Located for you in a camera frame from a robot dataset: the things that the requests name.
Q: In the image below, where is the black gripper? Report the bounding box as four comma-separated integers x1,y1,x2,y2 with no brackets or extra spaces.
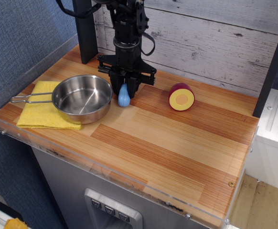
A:
97,40,157,98

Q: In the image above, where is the blue and grey toy spoon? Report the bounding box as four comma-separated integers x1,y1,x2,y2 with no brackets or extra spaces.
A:
118,83,130,107

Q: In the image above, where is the stainless steel pot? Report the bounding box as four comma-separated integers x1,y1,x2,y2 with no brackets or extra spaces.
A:
10,75,113,124

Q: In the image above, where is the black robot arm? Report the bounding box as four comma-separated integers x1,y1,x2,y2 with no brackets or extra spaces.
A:
95,0,157,99

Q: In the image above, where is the yellow object bottom left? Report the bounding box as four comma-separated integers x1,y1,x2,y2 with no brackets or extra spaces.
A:
4,218,29,229

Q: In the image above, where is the red and yellow toy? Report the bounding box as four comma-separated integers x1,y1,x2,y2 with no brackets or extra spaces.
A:
169,83,195,111

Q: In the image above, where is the yellow cloth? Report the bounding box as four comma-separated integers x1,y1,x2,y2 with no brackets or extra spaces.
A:
16,81,81,130

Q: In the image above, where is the grey cabinet with dispenser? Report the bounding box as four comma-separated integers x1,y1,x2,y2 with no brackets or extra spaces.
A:
30,146,211,229

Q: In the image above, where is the white appliance at right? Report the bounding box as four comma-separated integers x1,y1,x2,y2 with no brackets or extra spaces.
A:
245,89,278,188

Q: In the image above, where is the black left frame post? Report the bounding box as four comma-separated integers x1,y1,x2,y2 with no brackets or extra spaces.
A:
73,0,98,64

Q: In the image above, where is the black frame post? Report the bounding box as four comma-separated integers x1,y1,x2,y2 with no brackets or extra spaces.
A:
252,44,278,118
73,0,98,64

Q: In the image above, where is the black cable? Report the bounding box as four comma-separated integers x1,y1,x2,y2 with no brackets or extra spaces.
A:
55,0,102,19

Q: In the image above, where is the black right frame post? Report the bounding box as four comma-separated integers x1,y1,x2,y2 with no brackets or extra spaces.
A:
252,44,278,118

